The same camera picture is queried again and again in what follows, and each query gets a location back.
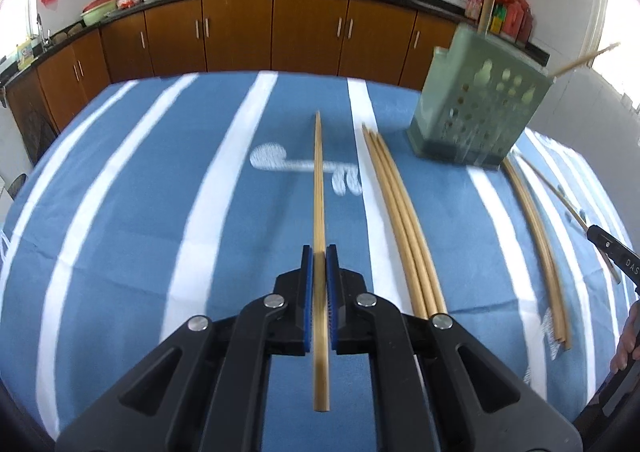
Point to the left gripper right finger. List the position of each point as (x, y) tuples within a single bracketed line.
[(435, 387)]

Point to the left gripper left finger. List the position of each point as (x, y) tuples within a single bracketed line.
[(204, 387)]

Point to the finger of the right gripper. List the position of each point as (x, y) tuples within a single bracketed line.
[(622, 256)]

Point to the thin bamboo chopstick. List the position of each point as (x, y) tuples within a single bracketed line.
[(573, 212)]

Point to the brown kitchen cabinets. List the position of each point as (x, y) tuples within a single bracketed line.
[(366, 39)]

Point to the person's hand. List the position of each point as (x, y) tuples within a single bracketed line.
[(626, 349)]

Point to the blue white striped tablecloth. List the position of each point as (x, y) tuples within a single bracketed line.
[(169, 197)]

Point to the chopstick leaning in holder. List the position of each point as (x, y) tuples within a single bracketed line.
[(583, 60)]

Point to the green perforated utensil holder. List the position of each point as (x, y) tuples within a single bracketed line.
[(477, 99)]

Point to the red packages on counter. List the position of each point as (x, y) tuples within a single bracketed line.
[(512, 20)]

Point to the green basin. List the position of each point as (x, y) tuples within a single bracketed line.
[(95, 11)]

